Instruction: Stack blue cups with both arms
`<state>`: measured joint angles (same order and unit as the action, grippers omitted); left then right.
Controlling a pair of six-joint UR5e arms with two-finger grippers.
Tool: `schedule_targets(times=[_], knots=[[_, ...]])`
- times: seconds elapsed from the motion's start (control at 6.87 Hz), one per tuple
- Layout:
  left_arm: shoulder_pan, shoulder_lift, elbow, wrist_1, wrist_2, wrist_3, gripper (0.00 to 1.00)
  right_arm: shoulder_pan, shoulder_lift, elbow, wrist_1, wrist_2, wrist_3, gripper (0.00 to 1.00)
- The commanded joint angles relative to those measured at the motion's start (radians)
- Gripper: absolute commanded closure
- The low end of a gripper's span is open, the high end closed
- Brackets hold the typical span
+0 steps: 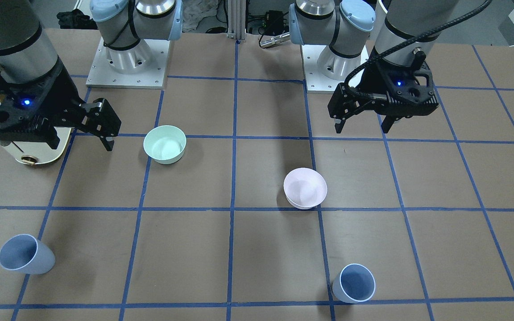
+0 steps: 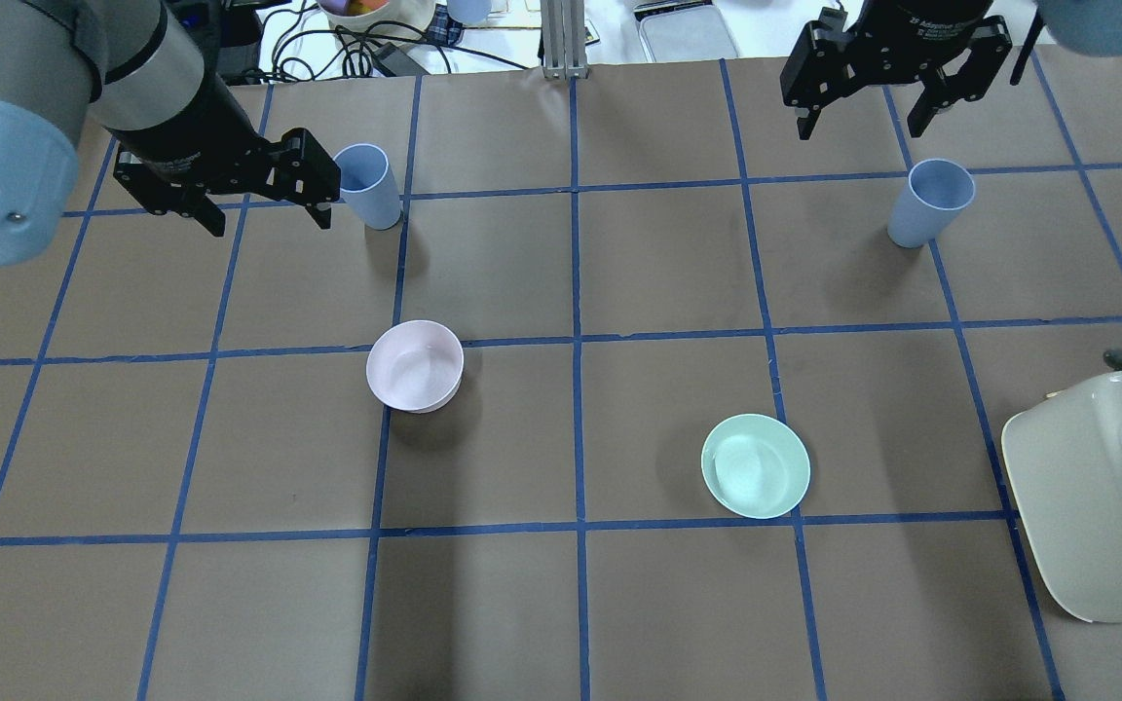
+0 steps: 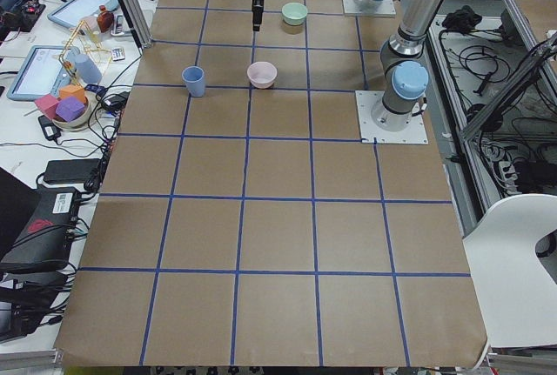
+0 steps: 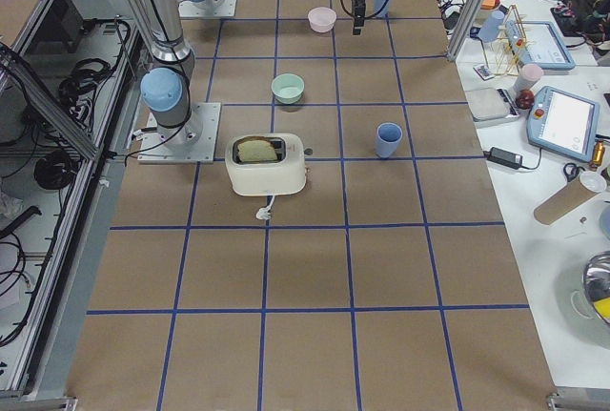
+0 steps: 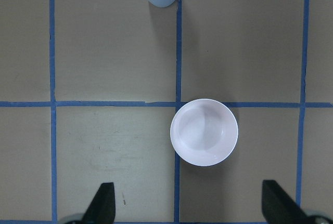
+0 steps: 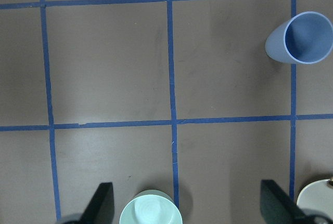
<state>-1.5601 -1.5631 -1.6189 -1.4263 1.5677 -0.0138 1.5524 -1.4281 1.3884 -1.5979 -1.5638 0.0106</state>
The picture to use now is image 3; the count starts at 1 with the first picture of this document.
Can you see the green bowl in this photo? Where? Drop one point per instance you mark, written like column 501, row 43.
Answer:
column 294, row 14

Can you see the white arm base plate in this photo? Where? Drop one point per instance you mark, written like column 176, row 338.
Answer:
column 377, row 125

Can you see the black power brick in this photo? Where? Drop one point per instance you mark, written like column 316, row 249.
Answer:
column 70, row 171

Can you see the blue tablet far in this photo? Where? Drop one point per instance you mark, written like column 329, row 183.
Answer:
column 69, row 14

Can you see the black laptop with red logo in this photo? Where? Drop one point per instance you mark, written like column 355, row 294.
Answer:
column 36, row 226

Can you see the black cloth bundle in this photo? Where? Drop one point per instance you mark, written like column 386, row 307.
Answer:
column 463, row 20

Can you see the blue plastic cup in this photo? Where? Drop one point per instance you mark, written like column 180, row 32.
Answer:
column 194, row 79

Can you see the brown glass bottle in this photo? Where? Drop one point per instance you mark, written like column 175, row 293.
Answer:
column 105, row 19

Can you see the bowl of coloured blocks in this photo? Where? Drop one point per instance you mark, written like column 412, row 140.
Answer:
column 69, row 110

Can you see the blue tablet near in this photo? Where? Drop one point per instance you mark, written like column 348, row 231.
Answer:
column 41, row 74

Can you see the white chair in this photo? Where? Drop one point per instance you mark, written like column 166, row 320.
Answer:
column 517, row 295

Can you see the blue tablet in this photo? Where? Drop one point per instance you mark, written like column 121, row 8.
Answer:
column 41, row 74
column 69, row 14

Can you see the blue cylinder block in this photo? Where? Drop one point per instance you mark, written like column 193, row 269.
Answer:
column 87, row 69

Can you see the pink bowl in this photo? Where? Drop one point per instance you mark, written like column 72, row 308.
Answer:
column 262, row 75

